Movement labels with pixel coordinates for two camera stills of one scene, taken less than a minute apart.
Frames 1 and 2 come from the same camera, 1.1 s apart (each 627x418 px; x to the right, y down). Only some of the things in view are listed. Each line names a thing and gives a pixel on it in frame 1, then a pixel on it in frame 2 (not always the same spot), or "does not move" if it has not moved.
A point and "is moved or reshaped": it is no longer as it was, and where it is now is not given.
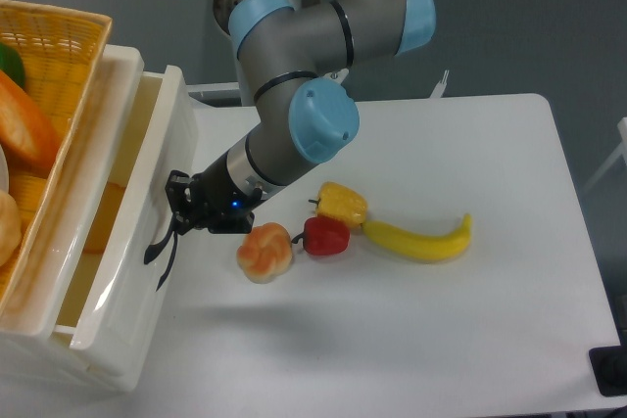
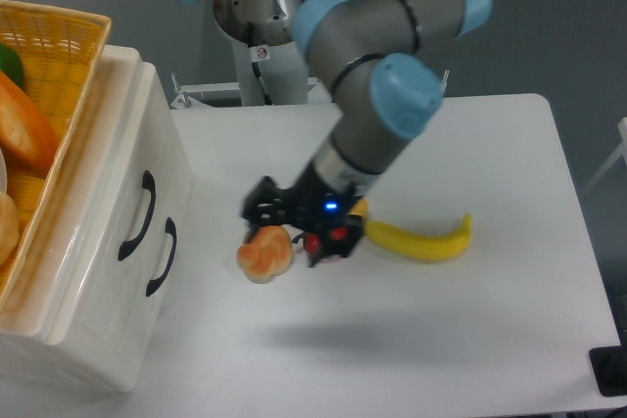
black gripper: [217, 205] -> [310, 206]
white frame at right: [622, 150] does not move
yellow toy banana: [419, 246] does not move
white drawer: [132, 316] is moved or reshaped
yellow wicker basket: [60, 50] does not move
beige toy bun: [11, 227] does not move
